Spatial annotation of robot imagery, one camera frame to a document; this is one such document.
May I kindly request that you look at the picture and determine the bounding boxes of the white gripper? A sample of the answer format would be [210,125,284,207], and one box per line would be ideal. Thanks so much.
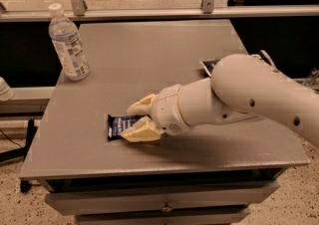
[120,85,191,142]

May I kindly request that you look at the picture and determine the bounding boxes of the dark blue rxbar wrapper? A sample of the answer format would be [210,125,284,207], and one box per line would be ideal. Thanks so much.
[107,114,141,141]

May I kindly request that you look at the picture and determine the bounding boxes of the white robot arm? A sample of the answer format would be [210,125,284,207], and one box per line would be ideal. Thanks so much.
[121,54,319,147]

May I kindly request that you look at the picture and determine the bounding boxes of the blue kettle chips bag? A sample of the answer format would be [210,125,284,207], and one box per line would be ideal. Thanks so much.
[200,50,275,77]

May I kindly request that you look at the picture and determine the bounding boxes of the grey table with drawers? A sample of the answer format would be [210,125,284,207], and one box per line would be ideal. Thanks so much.
[21,20,308,225]

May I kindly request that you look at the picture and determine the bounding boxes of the clear plastic water bottle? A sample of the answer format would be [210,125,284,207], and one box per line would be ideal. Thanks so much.
[48,3,90,81]

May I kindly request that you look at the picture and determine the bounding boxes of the black stand base with cable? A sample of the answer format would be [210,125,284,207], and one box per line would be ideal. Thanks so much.
[0,119,38,193]

